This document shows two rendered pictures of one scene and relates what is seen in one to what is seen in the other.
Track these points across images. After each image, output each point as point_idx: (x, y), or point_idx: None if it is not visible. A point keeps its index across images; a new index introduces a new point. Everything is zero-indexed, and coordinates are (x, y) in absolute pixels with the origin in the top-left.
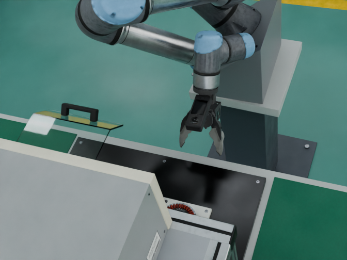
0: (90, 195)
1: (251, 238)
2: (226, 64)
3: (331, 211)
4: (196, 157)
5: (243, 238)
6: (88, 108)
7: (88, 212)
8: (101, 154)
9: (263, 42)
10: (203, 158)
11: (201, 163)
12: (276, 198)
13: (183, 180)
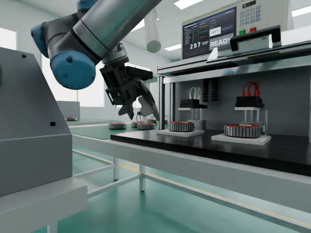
0: None
1: None
2: (46, 89)
3: (96, 133)
4: (145, 149)
5: (146, 130)
6: (240, 34)
7: None
8: (262, 152)
9: (18, 50)
10: (139, 148)
11: (144, 147)
12: None
13: (167, 138)
